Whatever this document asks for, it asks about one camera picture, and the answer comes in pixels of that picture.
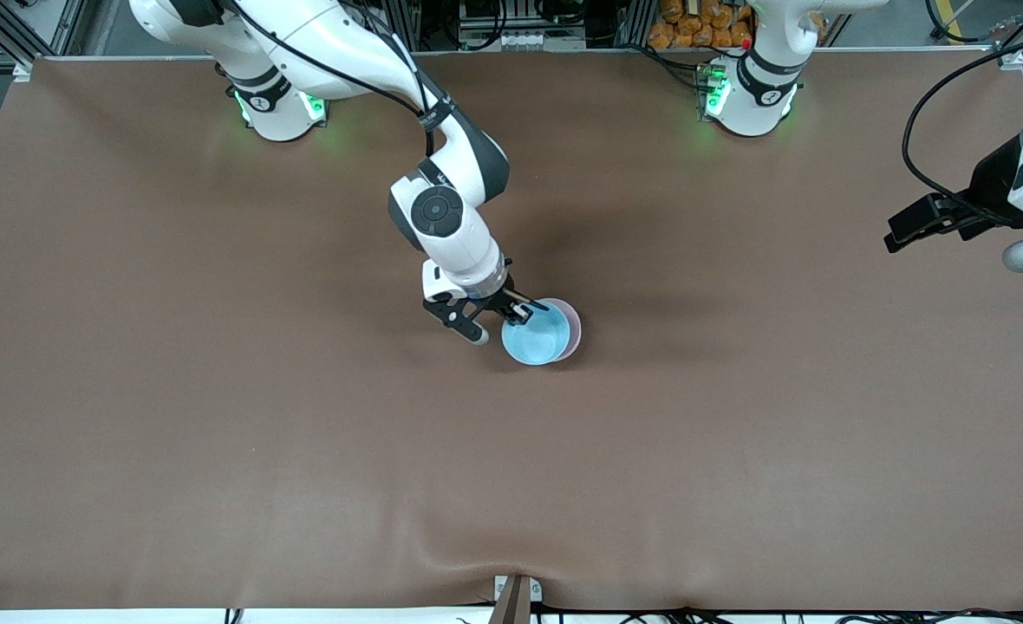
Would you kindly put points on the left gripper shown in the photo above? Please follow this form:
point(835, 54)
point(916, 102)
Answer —
point(991, 184)

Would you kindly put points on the blue bowl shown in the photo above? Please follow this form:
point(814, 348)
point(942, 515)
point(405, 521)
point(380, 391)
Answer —
point(539, 340)

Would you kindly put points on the brown table mat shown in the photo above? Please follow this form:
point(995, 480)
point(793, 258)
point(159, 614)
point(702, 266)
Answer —
point(511, 477)

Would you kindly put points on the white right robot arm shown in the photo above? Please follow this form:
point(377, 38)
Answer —
point(321, 39)

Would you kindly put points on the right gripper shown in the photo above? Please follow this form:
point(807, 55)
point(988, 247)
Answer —
point(501, 302)

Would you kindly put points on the pile of orange snacks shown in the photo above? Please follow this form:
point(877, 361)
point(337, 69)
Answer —
point(693, 26)

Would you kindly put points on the white terminal block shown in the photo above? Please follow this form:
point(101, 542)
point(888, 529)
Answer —
point(529, 39)

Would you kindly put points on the pink bowl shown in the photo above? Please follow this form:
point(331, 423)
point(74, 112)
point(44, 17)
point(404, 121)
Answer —
point(576, 334)

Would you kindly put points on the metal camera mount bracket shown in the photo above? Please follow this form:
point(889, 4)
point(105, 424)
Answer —
point(516, 602)

